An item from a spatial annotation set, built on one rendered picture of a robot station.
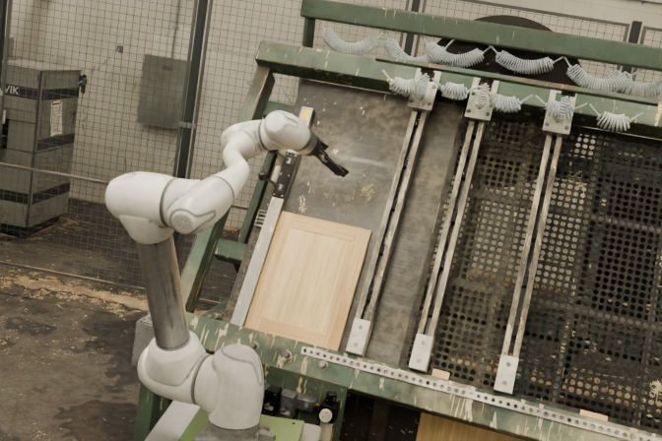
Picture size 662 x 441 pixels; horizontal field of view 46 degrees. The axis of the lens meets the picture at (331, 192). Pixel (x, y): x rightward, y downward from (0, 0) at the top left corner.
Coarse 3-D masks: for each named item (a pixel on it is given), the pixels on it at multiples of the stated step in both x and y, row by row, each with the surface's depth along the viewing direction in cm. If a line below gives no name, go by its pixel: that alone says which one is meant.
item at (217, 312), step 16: (224, 304) 344; (432, 368) 336; (464, 368) 337; (160, 400) 300; (352, 400) 303; (368, 400) 302; (560, 400) 323; (576, 400) 324; (160, 416) 301; (352, 416) 304; (368, 416) 302; (384, 416) 294; (400, 416) 299; (416, 416) 297; (624, 416) 318; (656, 416) 318; (352, 432) 305; (368, 432) 297; (384, 432) 298; (400, 432) 300; (416, 432) 298
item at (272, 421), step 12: (192, 420) 239; (204, 420) 240; (264, 420) 245; (276, 420) 246; (288, 420) 247; (300, 420) 248; (192, 432) 232; (276, 432) 238; (288, 432) 238; (300, 432) 240
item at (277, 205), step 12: (312, 108) 323; (300, 156) 319; (288, 192) 312; (276, 204) 308; (276, 216) 306; (264, 228) 305; (264, 240) 303; (264, 252) 301; (252, 264) 300; (252, 276) 298; (252, 288) 296; (240, 300) 295; (240, 312) 293; (240, 324) 291
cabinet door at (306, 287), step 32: (288, 224) 306; (320, 224) 304; (288, 256) 301; (320, 256) 299; (352, 256) 297; (256, 288) 298; (288, 288) 296; (320, 288) 294; (352, 288) 292; (256, 320) 293; (288, 320) 291; (320, 320) 289
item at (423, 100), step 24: (432, 72) 298; (432, 96) 308; (408, 144) 306; (408, 168) 302; (408, 192) 305; (384, 216) 296; (384, 240) 296; (384, 264) 288; (360, 312) 283; (360, 336) 279
